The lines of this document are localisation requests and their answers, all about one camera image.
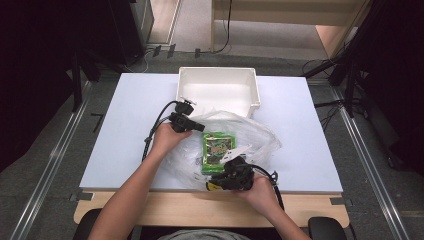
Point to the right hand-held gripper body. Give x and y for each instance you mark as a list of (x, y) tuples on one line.
[(238, 170)]

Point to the black metal stand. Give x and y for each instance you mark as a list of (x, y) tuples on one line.
[(77, 83)]

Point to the white plastic bin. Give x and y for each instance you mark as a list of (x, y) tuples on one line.
[(218, 90)]

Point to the black floor plug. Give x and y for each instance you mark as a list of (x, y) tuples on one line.
[(197, 52), (171, 50), (156, 50)]

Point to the light wooden shelf unit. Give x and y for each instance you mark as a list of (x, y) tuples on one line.
[(283, 13)]

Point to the clear smiley print plastic bag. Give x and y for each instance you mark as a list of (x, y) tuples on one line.
[(253, 136)]

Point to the person's grey clothing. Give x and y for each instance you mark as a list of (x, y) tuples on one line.
[(203, 235)]

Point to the black chair armrest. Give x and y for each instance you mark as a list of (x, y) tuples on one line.
[(326, 228), (85, 226)]

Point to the black tripod stand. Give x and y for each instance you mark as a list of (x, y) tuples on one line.
[(350, 86)]

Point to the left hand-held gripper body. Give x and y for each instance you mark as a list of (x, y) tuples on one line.
[(181, 115)]

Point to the green snack packet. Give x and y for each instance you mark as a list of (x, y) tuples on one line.
[(218, 150)]

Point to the person's right hand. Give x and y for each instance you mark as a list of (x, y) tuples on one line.
[(261, 195)]

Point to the person's left hand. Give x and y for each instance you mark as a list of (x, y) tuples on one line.
[(168, 138)]

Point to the black cabinet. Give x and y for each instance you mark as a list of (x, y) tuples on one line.
[(130, 30)]

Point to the metal floor rail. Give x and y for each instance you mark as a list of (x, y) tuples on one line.
[(50, 166), (370, 160)]

